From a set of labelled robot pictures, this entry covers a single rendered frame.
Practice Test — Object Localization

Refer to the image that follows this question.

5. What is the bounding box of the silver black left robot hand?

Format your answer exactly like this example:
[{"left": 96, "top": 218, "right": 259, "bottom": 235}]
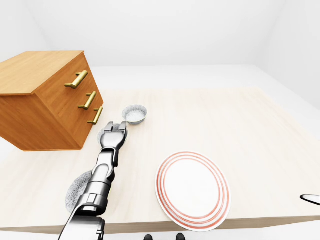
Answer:
[{"left": 100, "top": 120, "right": 129, "bottom": 151}]

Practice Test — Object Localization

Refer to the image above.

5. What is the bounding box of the patterned grey white bowl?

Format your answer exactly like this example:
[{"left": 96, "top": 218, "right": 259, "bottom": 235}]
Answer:
[
  {"left": 121, "top": 104, "right": 148, "bottom": 126},
  {"left": 96, "top": 123, "right": 130, "bottom": 146},
  {"left": 65, "top": 170, "right": 94, "bottom": 214}
]

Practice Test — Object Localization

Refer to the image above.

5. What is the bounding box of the white plate with red rings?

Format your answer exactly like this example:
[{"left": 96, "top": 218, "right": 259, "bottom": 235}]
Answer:
[{"left": 155, "top": 150, "right": 232, "bottom": 232}]

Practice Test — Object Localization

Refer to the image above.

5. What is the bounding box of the wooden cabinet drawer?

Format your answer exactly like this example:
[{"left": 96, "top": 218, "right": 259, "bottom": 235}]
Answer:
[
  {"left": 53, "top": 74, "right": 100, "bottom": 138},
  {"left": 68, "top": 89, "right": 105, "bottom": 151},
  {"left": 31, "top": 51, "right": 95, "bottom": 121}
]

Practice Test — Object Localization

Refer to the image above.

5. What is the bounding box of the wooden cabinet with drawers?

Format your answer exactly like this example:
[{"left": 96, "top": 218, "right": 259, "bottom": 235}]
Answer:
[{"left": 0, "top": 50, "right": 105, "bottom": 152}]

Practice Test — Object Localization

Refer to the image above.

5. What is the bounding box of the brass drawer handle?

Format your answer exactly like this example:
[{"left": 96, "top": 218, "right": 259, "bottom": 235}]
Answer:
[
  {"left": 64, "top": 70, "right": 89, "bottom": 90},
  {"left": 77, "top": 91, "right": 98, "bottom": 111},
  {"left": 86, "top": 106, "right": 104, "bottom": 125}
]

